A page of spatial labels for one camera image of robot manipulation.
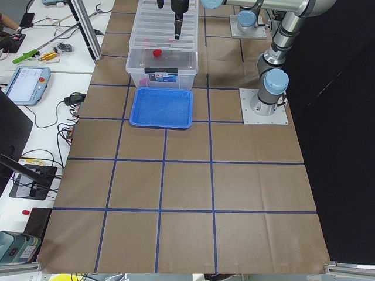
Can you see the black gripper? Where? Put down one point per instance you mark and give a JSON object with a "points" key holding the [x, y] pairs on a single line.
{"points": [[179, 6]]}

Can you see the clear ribbed box lid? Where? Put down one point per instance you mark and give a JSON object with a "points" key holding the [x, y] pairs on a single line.
{"points": [[157, 25]]}

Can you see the clear plastic storage box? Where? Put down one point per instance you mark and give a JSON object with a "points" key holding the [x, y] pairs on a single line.
{"points": [[173, 69]]}

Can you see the blue plastic tray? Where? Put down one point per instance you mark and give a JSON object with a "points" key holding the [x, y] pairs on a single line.
{"points": [[162, 108]]}

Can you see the green device box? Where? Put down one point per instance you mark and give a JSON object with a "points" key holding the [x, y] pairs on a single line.
{"points": [[18, 248]]}

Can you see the black power adapter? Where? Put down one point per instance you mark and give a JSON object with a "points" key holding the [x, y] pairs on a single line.
{"points": [[74, 99]]}

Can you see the yellow brass tool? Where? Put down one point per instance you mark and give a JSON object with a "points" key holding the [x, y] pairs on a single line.
{"points": [[48, 56]]}

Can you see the black smartphone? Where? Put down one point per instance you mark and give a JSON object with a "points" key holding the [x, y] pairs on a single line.
{"points": [[27, 19]]}

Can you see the teach pendant tablet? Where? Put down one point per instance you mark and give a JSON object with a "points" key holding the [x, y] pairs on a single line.
{"points": [[28, 84]]}

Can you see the black monitor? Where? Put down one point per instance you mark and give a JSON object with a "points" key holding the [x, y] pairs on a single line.
{"points": [[15, 131]]}

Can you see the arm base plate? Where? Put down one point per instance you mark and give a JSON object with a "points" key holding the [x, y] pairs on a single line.
{"points": [[255, 112], [256, 31]]}

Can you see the aluminium frame post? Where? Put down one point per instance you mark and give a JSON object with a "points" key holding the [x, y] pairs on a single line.
{"points": [[80, 14]]}

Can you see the green handled grabber tool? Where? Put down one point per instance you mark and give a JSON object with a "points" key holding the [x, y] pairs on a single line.
{"points": [[35, 51]]}

